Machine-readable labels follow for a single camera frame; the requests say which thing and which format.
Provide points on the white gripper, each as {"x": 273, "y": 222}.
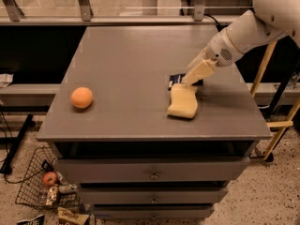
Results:
{"x": 221, "y": 48}

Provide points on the blue rxbar blueberry bar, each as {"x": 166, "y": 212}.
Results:
{"x": 177, "y": 78}

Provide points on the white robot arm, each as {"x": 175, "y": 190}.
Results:
{"x": 265, "y": 22}

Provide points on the yellow sponge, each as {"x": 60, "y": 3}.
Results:
{"x": 183, "y": 101}

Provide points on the grey drawer cabinet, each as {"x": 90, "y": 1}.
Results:
{"x": 127, "y": 156}

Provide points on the orange fruit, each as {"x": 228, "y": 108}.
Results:
{"x": 81, "y": 97}

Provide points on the red apple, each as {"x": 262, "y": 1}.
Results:
{"x": 49, "y": 179}

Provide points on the silver snack wrapper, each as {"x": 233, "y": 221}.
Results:
{"x": 52, "y": 195}

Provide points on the black metal stand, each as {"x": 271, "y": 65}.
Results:
{"x": 15, "y": 143}

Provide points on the yellow snack bag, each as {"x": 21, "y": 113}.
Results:
{"x": 67, "y": 217}

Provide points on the dark blue snack bag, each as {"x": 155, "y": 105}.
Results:
{"x": 38, "y": 220}

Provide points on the black wire basket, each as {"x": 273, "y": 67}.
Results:
{"x": 33, "y": 192}

